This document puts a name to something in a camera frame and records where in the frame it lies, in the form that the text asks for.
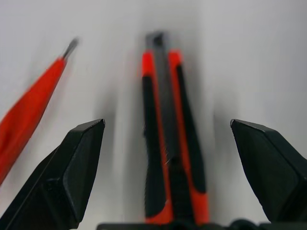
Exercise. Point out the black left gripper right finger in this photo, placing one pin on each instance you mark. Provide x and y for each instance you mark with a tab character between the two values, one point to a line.
268	167

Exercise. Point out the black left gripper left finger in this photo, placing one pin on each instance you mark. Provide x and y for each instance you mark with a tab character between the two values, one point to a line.
60	177

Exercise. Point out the red and black utility knife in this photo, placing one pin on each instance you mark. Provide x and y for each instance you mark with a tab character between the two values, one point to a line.
176	134

